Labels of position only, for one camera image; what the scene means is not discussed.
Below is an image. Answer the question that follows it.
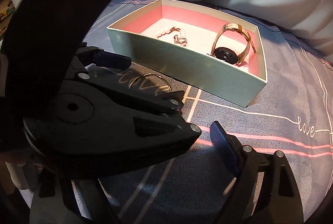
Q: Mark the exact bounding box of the thin metal bangle ring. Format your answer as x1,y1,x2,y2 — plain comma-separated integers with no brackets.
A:
127,71,173,95

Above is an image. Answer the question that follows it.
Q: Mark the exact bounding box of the white pearl bracelet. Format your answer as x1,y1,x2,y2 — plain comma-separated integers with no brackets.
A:
155,26,189,48

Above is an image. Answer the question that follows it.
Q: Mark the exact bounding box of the rose gold wrist watch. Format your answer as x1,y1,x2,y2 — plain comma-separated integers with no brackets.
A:
208,23,256,66

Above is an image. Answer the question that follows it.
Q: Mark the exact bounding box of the teal box pink interior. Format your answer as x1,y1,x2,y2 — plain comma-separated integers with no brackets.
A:
107,0,267,107

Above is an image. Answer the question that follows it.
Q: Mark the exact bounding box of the blue plaid bed sheet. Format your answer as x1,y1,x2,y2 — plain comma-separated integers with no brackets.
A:
15,0,333,224

